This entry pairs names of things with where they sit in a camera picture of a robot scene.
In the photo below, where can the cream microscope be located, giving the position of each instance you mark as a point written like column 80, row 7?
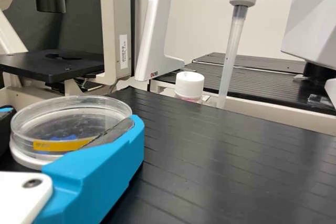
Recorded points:
column 113, row 24

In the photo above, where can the petri dish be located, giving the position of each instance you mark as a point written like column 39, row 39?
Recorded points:
column 65, row 119

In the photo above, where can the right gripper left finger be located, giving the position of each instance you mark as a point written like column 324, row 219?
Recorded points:
column 5, row 129

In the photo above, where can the black platform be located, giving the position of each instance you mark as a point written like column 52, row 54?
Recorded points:
column 223, row 169
column 262, row 60
column 262, row 87

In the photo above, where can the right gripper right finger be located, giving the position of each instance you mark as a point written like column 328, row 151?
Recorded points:
column 99, row 171

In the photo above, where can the white incubator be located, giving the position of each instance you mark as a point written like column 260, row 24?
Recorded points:
column 309, row 24

